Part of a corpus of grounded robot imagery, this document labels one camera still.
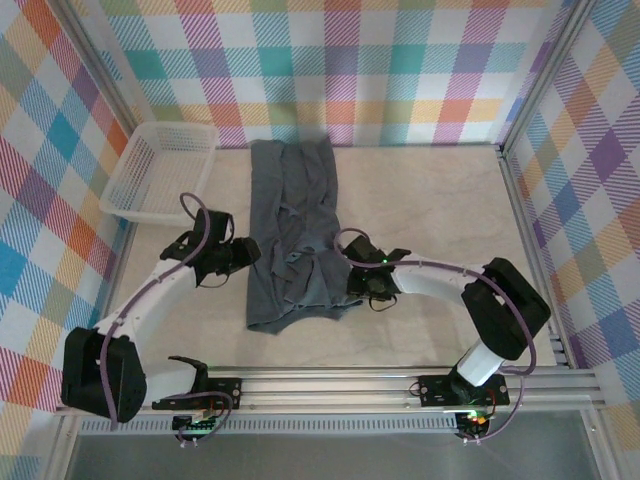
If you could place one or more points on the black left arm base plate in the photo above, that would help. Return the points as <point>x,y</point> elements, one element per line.
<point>227,392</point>

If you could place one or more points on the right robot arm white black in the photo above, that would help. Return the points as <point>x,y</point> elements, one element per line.
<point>505,310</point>

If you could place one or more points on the aluminium frame post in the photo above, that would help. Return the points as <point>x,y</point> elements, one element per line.
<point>600,450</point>
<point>545,75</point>
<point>102,65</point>
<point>62,450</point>

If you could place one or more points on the left controller circuit board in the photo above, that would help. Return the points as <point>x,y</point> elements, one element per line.
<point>197,425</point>

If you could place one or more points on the aluminium table side rail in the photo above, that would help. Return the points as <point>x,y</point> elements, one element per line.
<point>520,200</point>
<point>120,270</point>

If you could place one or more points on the grey t-shirt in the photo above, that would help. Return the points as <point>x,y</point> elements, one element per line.
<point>300,225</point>

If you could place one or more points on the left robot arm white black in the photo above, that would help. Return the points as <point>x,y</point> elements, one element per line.
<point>85,370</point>

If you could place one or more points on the right controller circuit board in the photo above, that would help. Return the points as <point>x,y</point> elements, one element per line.
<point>475,421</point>

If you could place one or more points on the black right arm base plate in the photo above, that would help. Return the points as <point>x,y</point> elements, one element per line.
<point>435,392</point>

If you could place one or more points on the controller circuit board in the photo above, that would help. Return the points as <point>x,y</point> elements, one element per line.
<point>475,421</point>
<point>197,425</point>

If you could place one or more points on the white plastic mesh basket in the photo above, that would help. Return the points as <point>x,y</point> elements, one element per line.
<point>150,170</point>

